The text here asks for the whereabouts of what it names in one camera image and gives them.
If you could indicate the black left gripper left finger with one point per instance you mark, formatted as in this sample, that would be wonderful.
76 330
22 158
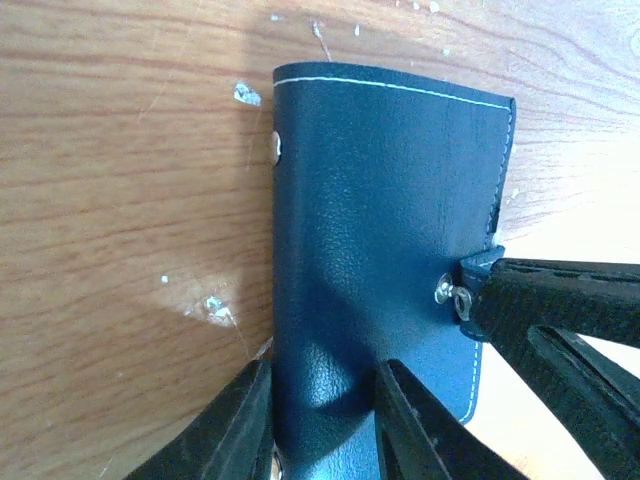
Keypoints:
232 438

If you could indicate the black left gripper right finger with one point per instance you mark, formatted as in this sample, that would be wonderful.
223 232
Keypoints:
418 438

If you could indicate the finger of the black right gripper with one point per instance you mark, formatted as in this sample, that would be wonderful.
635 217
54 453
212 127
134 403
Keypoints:
595 399
600 300

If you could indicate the blue card holder wallet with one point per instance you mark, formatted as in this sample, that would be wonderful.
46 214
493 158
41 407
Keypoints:
385 181

